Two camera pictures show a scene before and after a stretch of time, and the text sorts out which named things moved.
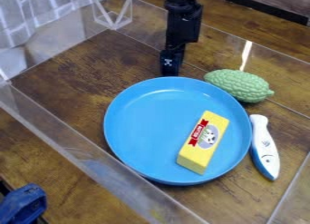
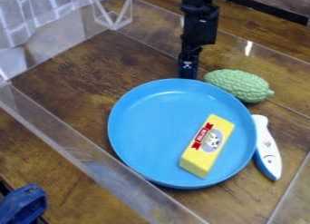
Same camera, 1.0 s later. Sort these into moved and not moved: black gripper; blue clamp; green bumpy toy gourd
Moved: black gripper
Not moved: blue clamp; green bumpy toy gourd
